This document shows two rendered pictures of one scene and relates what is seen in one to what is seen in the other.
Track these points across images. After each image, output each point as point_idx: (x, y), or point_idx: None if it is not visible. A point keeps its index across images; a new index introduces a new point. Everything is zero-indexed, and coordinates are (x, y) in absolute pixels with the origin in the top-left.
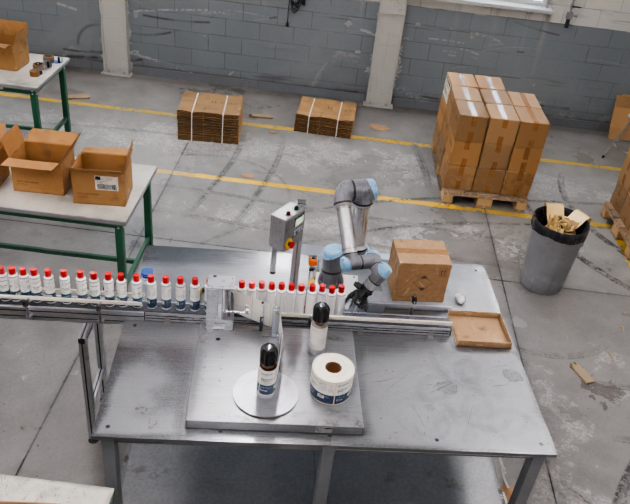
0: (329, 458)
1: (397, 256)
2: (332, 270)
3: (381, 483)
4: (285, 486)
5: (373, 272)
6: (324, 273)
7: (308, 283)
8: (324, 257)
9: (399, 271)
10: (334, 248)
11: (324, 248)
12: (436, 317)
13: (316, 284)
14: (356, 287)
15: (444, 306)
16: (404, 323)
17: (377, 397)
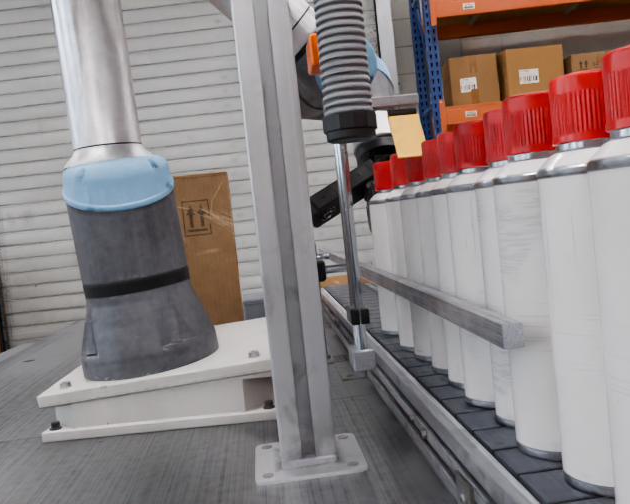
0: None
1: (185, 179)
2: (184, 250)
3: None
4: None
5: (374, 86)
6: (169, 286)
7: (411, 150)
8: (141, 195)
9: (231, 207)
10: (118, 160)
11: (96, 169)
12: (327, 289)
13: (168, 373)
14: (334, 207)
15: (322, 248)
16: (376, 295)
17: None
